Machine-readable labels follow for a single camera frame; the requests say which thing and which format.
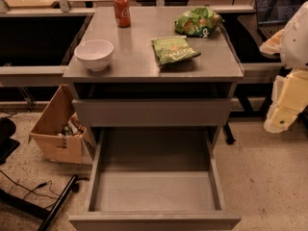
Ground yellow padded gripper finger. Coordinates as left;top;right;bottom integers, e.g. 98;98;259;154
264;107;298;133

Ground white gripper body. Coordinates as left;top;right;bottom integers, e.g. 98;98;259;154
271;69;308;114

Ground green jalapeno chip bag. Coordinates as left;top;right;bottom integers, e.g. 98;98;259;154
151;36;200;65

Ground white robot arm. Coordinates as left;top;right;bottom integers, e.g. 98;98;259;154
259;2;308;133

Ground crumpled green chip bag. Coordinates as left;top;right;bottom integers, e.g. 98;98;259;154
175;7;223;38

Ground grey drawer cabinet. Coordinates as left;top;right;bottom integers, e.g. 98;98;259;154
63;6;244;231

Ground open middle drawer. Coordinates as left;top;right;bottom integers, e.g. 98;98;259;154
69;127;242;231

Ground closed top drawer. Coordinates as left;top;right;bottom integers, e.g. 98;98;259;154
72;99;231;127

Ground black laptop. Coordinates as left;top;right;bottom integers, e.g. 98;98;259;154
255;0;307;39

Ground orange soda can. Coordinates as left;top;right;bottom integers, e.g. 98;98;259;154
114;0;131;28

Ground white bowl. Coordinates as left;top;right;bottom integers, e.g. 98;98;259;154
74;39;114;71

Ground cardboard box with items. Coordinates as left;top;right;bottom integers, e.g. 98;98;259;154
29;85;95;165

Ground black metal stand leg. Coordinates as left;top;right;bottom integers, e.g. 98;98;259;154
0;175;79;231

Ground black office chair base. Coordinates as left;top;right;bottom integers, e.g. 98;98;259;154
0;117;20;165

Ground black cable on floor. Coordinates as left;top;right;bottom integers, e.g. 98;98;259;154
0;169;62;210

